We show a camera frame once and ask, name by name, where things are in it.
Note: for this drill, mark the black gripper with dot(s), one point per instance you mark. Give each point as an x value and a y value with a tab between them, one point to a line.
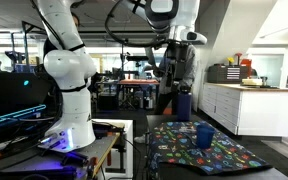
176	54

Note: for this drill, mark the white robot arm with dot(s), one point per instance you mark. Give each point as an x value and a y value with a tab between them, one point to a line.
173	22

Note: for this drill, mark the blue plastic cup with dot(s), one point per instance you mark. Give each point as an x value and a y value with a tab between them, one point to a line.
204	136

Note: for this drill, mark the person in grey hoodie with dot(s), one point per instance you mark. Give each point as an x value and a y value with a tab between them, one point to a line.
168	95

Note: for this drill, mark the orange-topped workbench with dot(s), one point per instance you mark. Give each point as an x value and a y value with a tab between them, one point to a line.
136	93

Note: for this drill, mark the black tool chest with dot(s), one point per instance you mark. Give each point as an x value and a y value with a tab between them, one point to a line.
222	74

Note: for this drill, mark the navy blue water bottle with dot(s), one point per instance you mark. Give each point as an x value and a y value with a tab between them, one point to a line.
184	104

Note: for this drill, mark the white drawer cabinet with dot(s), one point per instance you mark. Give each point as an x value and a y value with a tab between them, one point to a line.
247	111

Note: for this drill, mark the patterned space-print cloth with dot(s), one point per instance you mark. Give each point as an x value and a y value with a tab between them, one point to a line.
175	143

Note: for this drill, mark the black monitor with teal lines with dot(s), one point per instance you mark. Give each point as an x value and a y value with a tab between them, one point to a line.
21	94

